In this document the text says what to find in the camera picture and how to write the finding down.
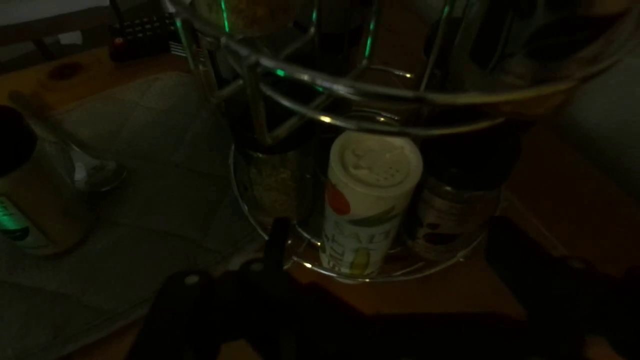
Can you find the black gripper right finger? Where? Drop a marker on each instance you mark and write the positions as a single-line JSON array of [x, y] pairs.
[[565, 297]]

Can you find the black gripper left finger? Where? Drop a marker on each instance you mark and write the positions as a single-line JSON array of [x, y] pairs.
[[196, 314]]

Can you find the white seasoning container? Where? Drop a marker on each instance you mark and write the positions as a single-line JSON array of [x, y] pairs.
[[371, 183]]

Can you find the dark cutting board mat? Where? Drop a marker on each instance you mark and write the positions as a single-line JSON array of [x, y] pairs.
[[172, 211]]

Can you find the glass herb spice jar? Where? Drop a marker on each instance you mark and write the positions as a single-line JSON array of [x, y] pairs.
[[276, 180]]

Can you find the dark lid spice jar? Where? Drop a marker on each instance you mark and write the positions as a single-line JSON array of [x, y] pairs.
[[460, 188]]

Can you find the tan cup with spoon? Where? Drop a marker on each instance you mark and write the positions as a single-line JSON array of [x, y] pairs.
[[47, 180]]

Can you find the wire seasoning rack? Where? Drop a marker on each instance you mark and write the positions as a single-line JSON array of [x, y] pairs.
[[417, 68]]

